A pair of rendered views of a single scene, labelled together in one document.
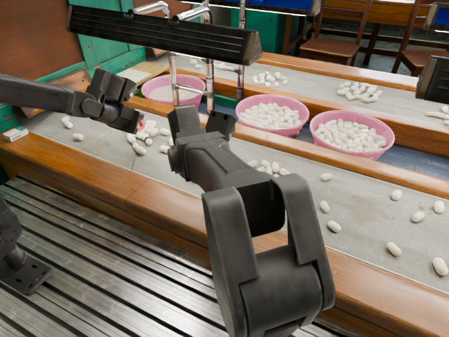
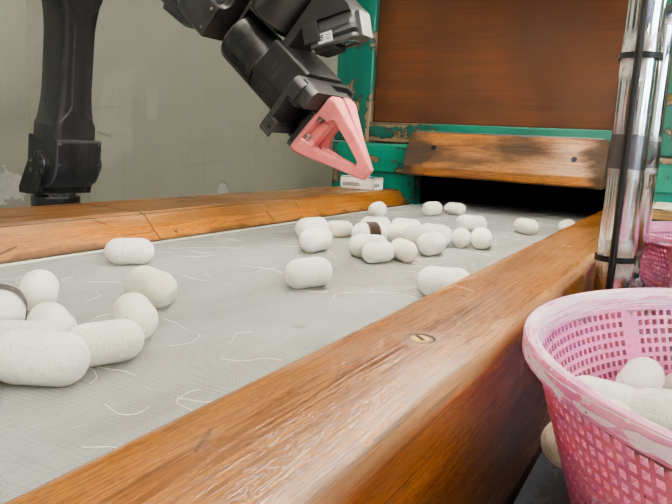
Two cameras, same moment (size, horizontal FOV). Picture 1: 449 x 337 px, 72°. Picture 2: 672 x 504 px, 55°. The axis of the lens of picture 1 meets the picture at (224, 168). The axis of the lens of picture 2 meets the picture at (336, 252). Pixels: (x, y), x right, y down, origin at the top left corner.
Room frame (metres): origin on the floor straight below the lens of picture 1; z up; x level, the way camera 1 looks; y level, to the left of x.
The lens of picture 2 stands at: (0.81, -0.38, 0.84)
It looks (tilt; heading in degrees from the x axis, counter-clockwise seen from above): 10 degrees down; 90
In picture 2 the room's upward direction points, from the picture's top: 3 degrees clockwise
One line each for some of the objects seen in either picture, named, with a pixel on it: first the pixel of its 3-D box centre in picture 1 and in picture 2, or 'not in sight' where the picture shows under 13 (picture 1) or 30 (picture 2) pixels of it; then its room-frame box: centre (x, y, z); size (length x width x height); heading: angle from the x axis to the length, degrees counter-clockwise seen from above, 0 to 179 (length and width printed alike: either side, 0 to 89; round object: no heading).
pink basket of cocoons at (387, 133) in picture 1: (347, 141); not in sight; (0.88, -0.42, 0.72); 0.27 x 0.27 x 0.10
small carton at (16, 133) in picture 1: (15, 134); (361, 182); (0.85, 0.67, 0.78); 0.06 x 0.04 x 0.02; 152
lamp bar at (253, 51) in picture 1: (152, 29); not in sight; (0.90, 0.20, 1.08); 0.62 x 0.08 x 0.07; 62
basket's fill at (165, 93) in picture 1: (174, 99); not in sight; (1.22, 0.21, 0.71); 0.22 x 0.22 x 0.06
